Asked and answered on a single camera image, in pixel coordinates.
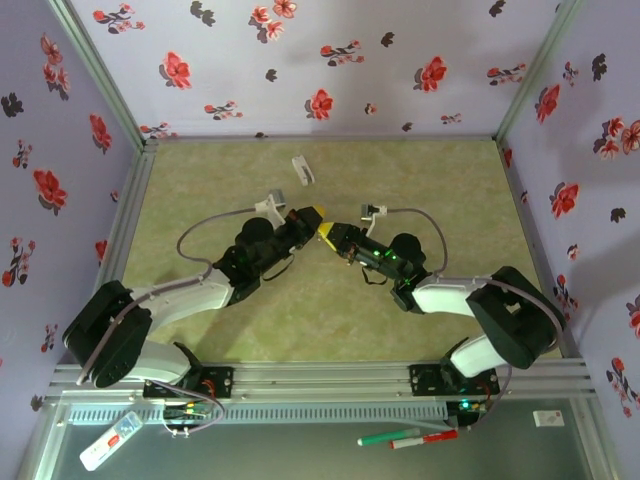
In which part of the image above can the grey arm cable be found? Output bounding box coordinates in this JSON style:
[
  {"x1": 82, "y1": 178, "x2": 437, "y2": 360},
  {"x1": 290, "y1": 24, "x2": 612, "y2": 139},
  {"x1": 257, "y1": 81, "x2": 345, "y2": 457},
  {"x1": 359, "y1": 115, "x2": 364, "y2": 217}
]
[
  {"x1": 74, "y1": 207, "x2": 259, "y2": 439},
  {"x1": 385, "y1": 207, "x2": 569, "y2": 431}
]

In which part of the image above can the aluminium back rail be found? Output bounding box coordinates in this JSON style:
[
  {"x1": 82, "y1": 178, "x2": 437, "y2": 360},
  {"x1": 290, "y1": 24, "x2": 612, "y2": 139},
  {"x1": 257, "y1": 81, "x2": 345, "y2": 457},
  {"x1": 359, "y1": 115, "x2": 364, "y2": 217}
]
[{"x1": 147, "y1": 132, "x2": 501, "y2": 145}]

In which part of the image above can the black mounting plate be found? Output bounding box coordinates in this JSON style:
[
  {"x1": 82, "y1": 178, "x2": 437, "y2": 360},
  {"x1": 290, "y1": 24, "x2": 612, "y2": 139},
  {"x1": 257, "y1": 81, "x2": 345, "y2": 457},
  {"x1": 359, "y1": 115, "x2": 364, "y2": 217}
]
[
  {"x1": 408, "y1": 363, "x2": 501, "y2": 399},
  {"x1": 143, "y1": 366, "x2": 236, "y2": 401}
]

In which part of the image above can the aluminium side rail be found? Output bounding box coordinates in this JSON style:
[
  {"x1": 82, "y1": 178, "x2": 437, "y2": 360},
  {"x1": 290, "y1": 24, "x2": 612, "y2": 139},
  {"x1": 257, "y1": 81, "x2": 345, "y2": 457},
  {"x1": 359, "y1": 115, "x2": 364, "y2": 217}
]
[
  {"x1": 497, "y1": 139, "x2": 574, "y2": 359},
  {"x1": 92, "y1": 142, "x2": 159, "y2": 301}
]

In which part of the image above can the grey left arm cable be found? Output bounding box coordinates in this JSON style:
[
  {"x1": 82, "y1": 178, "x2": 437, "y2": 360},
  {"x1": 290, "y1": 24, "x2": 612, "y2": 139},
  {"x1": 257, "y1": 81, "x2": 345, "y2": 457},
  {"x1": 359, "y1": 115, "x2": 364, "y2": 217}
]
[{"x1": 74, "y1": 207, "x2": 259, "y2": 439}]

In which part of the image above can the aluminium shelf frame bar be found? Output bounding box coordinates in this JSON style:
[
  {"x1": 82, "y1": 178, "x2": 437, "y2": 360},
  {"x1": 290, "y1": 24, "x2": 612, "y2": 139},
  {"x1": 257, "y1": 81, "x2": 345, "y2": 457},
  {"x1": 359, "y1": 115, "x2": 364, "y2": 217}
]
[
  {"x1": 569, "y1": 394, "x2": 624, "y2": 480},
  {"x1": 17, "y1": 399, "x2": 69, "y2": 480}
]

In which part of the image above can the red marker pen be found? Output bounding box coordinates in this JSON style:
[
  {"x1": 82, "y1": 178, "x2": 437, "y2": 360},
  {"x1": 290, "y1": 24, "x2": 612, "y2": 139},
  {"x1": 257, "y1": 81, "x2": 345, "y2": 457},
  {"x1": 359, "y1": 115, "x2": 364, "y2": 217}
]
[{"x1": 388, "y1": 429, "x2": 460, "y2": 450}]

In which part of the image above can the small circuit board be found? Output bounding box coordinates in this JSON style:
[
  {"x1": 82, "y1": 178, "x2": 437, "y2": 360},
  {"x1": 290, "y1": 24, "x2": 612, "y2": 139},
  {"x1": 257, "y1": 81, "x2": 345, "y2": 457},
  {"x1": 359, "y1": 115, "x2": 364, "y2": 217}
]
[
  {"x1": 163, "y1": 403, "x2": 212, "y2": 421},
  {"x1": 447, "y1": 397, "x2": 489, "y2": 416}
]

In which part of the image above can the small white card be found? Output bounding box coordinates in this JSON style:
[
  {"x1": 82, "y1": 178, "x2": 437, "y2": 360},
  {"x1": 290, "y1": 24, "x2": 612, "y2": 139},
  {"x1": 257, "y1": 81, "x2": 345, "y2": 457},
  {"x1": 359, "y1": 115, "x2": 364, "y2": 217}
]
[{"x1": 532, "y1": 409, "x2": 566, "y2": 429}]

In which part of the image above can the small white block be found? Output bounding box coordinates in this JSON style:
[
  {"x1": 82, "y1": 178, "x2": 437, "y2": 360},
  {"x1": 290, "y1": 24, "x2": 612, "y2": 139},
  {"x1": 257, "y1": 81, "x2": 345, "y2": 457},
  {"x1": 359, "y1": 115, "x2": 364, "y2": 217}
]
[{"x1": 291, "y1": 155, "x2": 318, "y2": 188}]

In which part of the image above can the aluminium corner post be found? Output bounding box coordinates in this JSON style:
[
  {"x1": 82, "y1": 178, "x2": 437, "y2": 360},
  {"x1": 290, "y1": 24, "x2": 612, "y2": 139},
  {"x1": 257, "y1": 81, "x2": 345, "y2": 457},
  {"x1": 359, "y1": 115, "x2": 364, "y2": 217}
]
[
  {"x1": 47, "y1": 0, "x2": 154, "y2": 151},
  {"x1": 493, "y1": 0, "x2": 587, "y2": 144}
]

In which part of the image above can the green marker pen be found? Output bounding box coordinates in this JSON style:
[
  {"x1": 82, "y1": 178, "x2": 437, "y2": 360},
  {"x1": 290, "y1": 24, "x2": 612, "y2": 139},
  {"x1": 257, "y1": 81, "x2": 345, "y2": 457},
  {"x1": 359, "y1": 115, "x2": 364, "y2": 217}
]
[{"x1": 356, "y1": 426, "x2": 422, "y2": 448}]

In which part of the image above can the grey slotted cable duct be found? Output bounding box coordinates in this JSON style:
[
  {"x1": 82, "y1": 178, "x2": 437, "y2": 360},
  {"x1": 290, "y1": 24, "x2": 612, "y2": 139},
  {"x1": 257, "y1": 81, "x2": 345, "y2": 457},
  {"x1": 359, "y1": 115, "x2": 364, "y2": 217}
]
[{"x1": 66, "y1": 401, "x2": 448, "y2": 426}]

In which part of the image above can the thin black cable loop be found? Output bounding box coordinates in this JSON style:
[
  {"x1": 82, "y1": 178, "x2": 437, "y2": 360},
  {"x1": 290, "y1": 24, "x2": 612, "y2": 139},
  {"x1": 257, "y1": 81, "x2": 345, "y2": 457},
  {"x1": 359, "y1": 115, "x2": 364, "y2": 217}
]
[
  {"x1": 262, "y1": 252, "x2": 297, "y2": 281},
  {"x1": 360, "y1": 264, "x2": 390, "y2": 286}
]

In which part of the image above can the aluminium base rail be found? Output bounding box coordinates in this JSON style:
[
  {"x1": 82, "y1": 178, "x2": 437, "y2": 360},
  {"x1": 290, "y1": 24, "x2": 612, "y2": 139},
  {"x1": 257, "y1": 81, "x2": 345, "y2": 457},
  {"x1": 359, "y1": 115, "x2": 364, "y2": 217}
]
[{"x1": 48, "y1": 359, "x2": 599, "y2": 401}]

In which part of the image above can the grey right arm cable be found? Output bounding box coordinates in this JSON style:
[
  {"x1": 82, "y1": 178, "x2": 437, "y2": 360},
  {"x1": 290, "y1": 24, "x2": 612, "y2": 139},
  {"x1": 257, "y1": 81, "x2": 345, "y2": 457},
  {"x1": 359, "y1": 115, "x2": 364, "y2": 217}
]
[{"x1": 385, "y1": 207, "x2": 569, "y2": 431}]

